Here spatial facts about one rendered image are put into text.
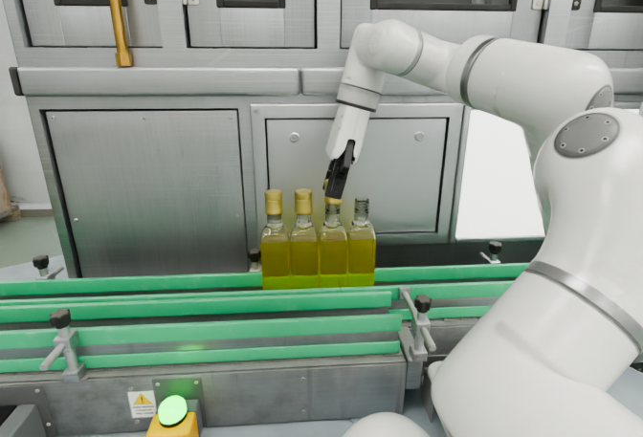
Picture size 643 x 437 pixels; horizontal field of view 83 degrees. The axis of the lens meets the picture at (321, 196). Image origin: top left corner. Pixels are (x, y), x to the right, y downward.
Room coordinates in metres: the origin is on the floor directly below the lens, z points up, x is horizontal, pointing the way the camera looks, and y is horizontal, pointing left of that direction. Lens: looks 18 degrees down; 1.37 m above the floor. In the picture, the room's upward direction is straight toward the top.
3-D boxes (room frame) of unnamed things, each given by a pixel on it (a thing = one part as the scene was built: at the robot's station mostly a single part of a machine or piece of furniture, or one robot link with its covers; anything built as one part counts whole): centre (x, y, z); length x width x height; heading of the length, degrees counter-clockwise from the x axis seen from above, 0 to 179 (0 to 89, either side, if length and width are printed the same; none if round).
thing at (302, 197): (0.68, 0.04, 1.14); 0.04 x 0.04 x 0.04
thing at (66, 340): (0.48, 0.42, 0.94); 0.07 x 0.04 x 0.13; 4
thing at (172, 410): (0.48, 0.25, 0.84); 0.04 x 0.04 x 0.03
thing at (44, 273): (0.72, 0.60, 0.94); 0.07 x 0.04 x 0.13; 4
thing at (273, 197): (0.68, 0.09, 1.14); 0.04 x 0.04 x 0.04
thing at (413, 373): (0.59, -0.17, 0.85); 0.09 x 0.04 x 0.07; 4
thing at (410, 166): (0.84, -0.30, 1.15); 0.90 x 0.03 x 0.34; 94
